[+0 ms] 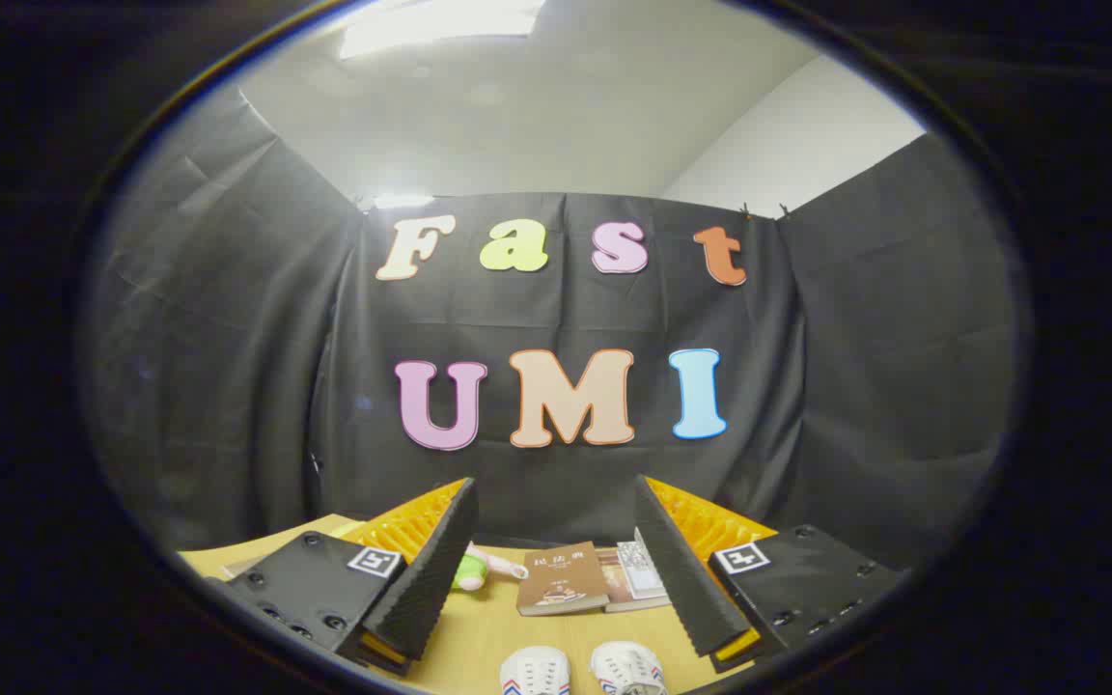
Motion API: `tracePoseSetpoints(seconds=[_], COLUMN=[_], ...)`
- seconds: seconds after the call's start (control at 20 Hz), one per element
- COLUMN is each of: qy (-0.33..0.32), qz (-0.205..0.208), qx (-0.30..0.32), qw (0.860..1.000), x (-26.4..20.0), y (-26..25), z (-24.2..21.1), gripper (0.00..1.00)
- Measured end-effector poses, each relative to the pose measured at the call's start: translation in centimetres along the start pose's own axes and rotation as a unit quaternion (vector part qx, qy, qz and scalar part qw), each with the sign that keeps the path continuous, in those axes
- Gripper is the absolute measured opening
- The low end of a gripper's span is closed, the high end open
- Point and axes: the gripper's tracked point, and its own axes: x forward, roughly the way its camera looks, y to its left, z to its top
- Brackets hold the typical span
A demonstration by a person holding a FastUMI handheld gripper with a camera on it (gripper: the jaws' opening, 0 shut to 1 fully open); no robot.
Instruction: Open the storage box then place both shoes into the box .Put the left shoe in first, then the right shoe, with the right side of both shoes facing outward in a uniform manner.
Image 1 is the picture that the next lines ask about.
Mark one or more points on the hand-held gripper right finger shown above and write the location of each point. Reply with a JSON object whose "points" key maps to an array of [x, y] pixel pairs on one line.
{"points": [[681, 579]]}

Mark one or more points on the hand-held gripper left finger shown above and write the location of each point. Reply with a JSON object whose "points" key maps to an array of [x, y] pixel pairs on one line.
{"points": [[430, 579]]}

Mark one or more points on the white canvas shoe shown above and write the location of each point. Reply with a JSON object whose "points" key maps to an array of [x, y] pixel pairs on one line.
{"points": [[625, 666], [537, 668]]}

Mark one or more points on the green and pink plush toy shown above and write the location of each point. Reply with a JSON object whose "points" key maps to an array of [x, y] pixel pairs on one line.
{"points": [[471, 574]]}

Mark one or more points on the white patterned cover book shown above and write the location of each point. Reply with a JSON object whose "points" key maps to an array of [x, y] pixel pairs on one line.
{"points": [[638, 568]]}

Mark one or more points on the thick brown book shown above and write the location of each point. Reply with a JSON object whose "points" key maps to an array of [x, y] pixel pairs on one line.
{"points": [[619, 587]]}

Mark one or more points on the brown cover book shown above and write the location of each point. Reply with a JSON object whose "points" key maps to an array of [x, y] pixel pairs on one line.
{"points": [[561, 579]]}

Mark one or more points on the black backdrop cloth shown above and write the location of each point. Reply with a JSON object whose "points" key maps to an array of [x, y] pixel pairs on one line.
{"points": [[228, 386]]}

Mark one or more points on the ceiling light panel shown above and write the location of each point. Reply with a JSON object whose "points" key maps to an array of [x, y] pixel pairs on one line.
{"points": [[440, 24]]}

